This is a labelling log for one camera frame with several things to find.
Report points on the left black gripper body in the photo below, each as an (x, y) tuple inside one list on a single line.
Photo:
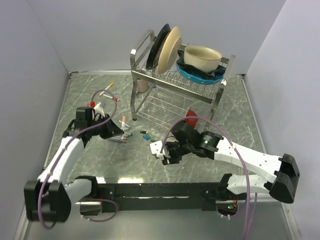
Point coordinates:
[(105, 130)]

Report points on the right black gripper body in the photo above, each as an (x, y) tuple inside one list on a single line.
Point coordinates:
[(175, 150)]

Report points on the red cap marker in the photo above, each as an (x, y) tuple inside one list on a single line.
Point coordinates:
[(110, 97)]

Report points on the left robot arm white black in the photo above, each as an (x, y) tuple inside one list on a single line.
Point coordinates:
[(48, 198)]

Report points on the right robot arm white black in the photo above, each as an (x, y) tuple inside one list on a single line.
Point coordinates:
[(275, 175)]

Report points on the yellow cap marker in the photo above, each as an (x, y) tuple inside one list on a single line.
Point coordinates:
[(107, 88)]

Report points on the stainless steel dish rack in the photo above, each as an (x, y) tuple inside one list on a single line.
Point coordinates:
[(170, 95)]

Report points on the blue dotted dish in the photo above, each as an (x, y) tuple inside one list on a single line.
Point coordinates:
[(198, 80)]

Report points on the pink cup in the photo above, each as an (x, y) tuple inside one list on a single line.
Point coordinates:
[(142, 86)]

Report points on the black plate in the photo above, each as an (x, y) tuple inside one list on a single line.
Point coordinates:
[(154, 54)]

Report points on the black base beam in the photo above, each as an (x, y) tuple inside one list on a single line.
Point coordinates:
[(162, 196)]

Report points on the cream ceramic bowl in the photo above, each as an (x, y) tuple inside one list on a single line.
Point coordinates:
[(201, 57)]

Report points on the beige plate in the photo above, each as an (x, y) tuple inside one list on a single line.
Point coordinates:
[(169, 51)]

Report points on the aluminium rail frame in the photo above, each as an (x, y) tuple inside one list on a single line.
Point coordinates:
[(275, 200)]

